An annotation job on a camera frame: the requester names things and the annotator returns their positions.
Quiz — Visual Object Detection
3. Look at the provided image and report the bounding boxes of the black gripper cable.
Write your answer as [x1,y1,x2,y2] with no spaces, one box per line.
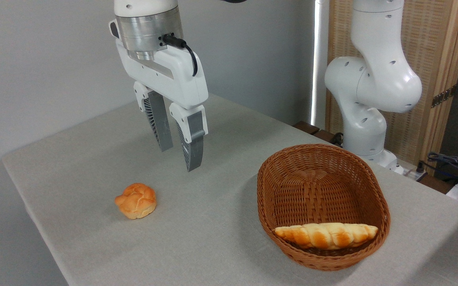
[162,34,198,77]

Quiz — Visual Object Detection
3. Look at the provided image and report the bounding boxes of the brown wicker oval basket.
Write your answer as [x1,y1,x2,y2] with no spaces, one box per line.
[257,144,391,272]

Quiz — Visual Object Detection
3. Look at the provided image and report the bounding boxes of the long braided bread loaf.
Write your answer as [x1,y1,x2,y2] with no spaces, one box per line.
[274,222,378,250]

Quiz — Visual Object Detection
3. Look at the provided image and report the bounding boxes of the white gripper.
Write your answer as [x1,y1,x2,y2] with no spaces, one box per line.
[116,40,209,172]

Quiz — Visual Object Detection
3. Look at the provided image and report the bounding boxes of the grey tablecloth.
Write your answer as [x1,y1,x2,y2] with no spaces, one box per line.
[2,93,458,286]

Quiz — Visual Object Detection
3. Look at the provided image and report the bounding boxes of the dark brown wooden block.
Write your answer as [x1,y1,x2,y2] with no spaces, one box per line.
[293,121,320,135]
[312,129,339,144]

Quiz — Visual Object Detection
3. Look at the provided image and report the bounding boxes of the white power strip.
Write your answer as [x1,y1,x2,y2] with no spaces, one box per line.
[402,167,428,182]

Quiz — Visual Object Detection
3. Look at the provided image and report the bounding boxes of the round knotted bread roll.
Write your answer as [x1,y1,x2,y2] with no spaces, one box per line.
[114,183,157,220]

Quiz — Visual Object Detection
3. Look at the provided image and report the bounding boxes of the blue grey cable bundle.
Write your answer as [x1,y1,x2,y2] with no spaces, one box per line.
[427,152,458,179]

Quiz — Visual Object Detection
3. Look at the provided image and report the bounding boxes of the white vertical pole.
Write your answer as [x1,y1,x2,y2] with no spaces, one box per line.
[311,0,330,128]

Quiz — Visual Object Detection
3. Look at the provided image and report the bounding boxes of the dark metal screen hinge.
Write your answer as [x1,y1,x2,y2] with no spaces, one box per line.
[431,85,457,108]

